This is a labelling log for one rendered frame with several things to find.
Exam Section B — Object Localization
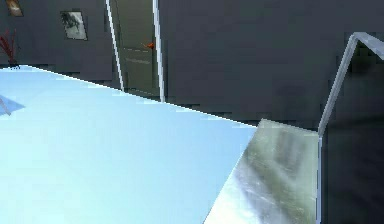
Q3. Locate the grey room door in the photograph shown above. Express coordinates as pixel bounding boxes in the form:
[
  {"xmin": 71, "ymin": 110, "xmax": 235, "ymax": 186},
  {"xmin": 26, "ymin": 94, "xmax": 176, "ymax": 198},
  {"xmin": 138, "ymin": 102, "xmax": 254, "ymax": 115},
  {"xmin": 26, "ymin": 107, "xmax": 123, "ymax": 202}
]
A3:
[{"xmin": 105, "ymin": 0, "xmax": 166, "ymax": 103}]

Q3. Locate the brown framed wall picture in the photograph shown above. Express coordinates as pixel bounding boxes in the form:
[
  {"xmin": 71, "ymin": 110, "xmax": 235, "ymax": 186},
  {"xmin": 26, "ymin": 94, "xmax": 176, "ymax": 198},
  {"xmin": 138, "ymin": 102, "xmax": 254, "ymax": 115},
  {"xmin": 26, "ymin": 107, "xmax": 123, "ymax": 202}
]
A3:
[{"xmin": 5, "ymin": 0, "xmax": 24, "ymax": 18}]

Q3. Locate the red house plant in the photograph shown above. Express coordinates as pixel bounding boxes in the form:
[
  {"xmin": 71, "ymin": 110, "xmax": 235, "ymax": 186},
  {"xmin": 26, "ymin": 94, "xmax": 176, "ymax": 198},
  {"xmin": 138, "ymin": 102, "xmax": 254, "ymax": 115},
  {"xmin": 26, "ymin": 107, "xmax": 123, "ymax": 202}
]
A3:
[{"xmin": 0, "ymin": 29, "xmax": 21, "ymax": 70}]

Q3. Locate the grey framed wall picture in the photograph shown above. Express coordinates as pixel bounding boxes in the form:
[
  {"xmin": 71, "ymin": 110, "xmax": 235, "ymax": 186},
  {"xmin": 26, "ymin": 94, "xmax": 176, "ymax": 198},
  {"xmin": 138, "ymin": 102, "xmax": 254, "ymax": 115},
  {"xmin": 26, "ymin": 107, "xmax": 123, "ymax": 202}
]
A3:
[{"xmin": 60, "ymin": 10, "xmax": 89, "ymax": 42}]

